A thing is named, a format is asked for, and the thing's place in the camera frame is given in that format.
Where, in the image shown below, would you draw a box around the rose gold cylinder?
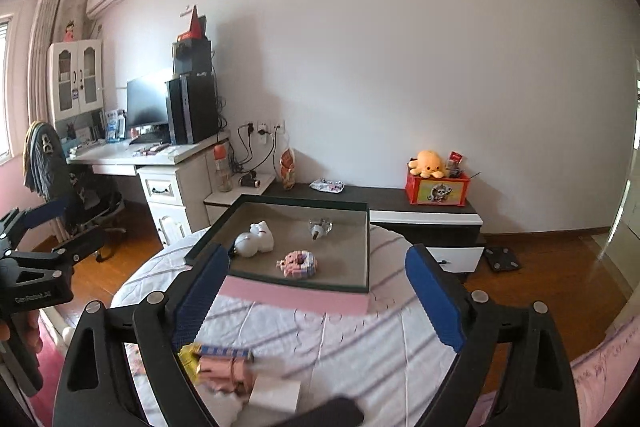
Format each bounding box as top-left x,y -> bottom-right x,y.
196,357 -> 255,395

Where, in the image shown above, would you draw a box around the left hand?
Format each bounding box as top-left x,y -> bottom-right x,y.
0,310 -> 43,355

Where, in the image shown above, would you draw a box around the black computer tower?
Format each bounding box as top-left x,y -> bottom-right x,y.
165,74 -> 220,145

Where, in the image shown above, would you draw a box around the black speaker box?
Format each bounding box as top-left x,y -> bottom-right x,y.
171,38 -> 212,77

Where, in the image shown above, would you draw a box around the red paper bag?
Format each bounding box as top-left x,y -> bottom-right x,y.
177,4 -> 207,41

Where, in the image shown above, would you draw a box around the white power adapter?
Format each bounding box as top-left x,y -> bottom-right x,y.
248,374 -> 302,413

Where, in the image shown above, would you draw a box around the orange snack bag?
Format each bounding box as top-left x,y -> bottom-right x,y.
280,147 -> 296,191

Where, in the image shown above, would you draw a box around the white computer desk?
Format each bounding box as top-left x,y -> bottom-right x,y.
67,131 -> 229,246

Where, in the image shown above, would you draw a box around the pink storage box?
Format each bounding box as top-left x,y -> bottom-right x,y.
186,195 -> 371,315

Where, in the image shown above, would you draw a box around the orange cap bottle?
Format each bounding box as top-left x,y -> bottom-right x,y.
213,143 -> 233,193

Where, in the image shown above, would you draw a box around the pink white brick figure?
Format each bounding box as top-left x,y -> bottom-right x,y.
196,385 -> 248,427

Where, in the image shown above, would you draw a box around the small black camera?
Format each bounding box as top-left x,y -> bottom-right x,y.
239,171 -> 262,188

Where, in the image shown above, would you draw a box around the pink bed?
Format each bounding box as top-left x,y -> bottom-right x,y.
470,311 -> 640,427

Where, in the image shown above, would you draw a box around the yellow highlighter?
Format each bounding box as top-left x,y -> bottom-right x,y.
178,343 -> 201,385

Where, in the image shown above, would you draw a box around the cartoon doll figure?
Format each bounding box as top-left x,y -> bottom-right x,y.
63,20 -> 75,42

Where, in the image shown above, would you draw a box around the patterned pouch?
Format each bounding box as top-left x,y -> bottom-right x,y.
309,179 -> 345,194

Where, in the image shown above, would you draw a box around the black keyboard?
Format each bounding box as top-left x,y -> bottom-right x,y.
129,129 -> 170,145

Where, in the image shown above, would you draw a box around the white bedside cabinet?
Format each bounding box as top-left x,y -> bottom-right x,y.
204,173 -> 274,225

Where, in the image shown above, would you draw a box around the red cartoon storage box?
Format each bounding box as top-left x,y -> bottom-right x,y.
405,172 -> 471,207

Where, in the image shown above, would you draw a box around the black low tv cabinet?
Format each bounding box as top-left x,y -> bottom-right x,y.
265,183 -> 485,275

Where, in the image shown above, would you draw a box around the black computer monitor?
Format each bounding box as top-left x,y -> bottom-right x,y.
126,79 -> 168,129

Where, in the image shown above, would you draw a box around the white glass door cabinet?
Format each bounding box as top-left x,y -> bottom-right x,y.
47,39 -> 104,122

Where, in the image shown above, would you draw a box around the pink brick donut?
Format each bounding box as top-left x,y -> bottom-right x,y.
276,251 -> 319,280

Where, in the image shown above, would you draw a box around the wall power outlets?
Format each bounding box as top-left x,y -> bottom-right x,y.
242,119 -> 285,145

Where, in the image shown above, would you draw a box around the blue product box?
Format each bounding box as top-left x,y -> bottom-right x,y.
105,108 -> 126,143

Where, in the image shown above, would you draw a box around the black office chair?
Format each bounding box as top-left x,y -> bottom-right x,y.
23,120 -> 126,239

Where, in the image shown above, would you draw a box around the yellow octopus plush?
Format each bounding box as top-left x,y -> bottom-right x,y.
408,150 -> 447,179

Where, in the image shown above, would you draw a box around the round table striped cloth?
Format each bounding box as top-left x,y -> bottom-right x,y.
109,223 -> 492,427

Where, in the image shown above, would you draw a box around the black bathroom scale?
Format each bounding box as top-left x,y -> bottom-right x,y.
483,247 -> 522,273

